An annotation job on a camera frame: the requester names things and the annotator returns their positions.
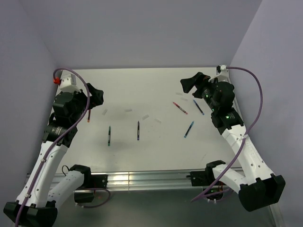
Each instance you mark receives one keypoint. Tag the light blue pen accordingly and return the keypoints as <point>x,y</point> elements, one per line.
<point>188,130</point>

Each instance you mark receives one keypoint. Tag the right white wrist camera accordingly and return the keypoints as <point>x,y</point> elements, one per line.
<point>222,74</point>

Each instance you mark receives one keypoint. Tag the red pen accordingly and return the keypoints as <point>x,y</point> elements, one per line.
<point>180,108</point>

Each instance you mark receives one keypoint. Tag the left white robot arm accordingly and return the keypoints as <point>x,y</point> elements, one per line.
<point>38,204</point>

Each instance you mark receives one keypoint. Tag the dark blue pen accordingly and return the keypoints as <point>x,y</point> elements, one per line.
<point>198,107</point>

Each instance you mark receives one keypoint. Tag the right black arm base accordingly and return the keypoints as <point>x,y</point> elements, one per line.
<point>200,179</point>

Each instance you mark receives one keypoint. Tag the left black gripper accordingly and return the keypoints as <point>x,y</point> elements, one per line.
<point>96,96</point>

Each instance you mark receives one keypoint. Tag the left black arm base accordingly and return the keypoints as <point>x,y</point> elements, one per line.
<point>95,190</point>

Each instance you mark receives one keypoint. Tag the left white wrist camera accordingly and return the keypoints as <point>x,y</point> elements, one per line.
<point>68,83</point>

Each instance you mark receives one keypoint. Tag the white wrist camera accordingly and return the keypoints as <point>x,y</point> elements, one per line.
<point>68,83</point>
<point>222,74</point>

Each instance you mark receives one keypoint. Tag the purple pen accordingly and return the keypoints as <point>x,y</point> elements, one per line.
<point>138,130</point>

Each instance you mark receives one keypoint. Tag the orange pen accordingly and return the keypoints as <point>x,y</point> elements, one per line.
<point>89,115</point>

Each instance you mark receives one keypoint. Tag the aluminium rail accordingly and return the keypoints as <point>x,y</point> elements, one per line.
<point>147,180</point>

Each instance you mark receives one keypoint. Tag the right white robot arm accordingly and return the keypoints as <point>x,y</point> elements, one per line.
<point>258,187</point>

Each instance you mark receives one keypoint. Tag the green pen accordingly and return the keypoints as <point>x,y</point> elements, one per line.
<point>109,136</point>

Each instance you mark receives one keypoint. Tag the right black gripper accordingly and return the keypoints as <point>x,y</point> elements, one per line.
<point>200,81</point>

